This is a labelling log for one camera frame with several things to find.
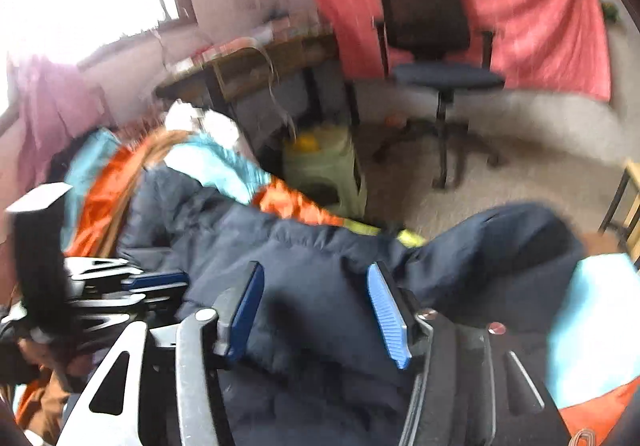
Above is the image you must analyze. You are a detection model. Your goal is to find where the dark navy puffer jacket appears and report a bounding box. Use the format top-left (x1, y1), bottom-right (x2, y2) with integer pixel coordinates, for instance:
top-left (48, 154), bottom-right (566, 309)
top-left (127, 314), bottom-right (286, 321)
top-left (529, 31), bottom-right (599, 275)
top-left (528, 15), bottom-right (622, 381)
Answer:
top-left (116, 166), bottom-right (585, 445)

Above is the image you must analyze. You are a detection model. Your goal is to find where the green plastic stool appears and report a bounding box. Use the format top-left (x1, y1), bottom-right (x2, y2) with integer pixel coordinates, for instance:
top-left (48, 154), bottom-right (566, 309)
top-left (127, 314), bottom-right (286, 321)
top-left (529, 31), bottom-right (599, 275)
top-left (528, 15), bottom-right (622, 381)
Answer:
top-left (282, 124), bottom-right (368, 218)

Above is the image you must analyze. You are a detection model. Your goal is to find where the white charging cable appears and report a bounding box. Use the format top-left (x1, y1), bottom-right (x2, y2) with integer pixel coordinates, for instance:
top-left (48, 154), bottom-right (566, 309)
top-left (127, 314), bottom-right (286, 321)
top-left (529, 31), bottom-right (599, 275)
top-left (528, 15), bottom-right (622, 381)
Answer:
top-left (246, 36), bottom-right (298, 140)

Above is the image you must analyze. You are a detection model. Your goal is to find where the black office chair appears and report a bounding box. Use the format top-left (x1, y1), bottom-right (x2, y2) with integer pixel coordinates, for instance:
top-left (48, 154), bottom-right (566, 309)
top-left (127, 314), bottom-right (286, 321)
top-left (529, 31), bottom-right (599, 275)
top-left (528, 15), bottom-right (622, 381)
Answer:
top-left (373, 0), bottom-right (506, 190)

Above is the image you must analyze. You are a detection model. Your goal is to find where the orange teal brown bedsheet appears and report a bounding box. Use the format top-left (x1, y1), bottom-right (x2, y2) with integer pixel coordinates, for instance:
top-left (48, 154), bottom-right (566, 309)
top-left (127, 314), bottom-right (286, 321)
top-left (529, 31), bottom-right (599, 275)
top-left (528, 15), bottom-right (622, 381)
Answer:
top-left (14, 127), bottom-right (640, 442)

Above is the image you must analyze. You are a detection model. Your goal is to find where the small wooden side table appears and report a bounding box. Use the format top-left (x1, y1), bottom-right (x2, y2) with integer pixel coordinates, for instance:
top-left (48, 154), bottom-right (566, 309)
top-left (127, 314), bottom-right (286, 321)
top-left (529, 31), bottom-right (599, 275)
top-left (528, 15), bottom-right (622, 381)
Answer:
top-left (598, 159), bottom-right (640, 268)

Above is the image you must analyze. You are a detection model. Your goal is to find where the wooden desk with shelves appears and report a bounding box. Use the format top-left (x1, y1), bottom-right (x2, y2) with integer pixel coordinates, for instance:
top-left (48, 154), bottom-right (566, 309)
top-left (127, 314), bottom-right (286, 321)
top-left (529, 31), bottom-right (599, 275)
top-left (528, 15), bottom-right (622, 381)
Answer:
top-left (153, 32), bottom-right (362, 162)

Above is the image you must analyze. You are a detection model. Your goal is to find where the pink checked wall cloth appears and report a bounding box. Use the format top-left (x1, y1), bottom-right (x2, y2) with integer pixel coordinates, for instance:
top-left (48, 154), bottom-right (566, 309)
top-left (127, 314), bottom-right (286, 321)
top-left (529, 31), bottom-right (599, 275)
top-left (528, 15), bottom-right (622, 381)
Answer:
top-left (290, 0), bottom-right (614, 103)

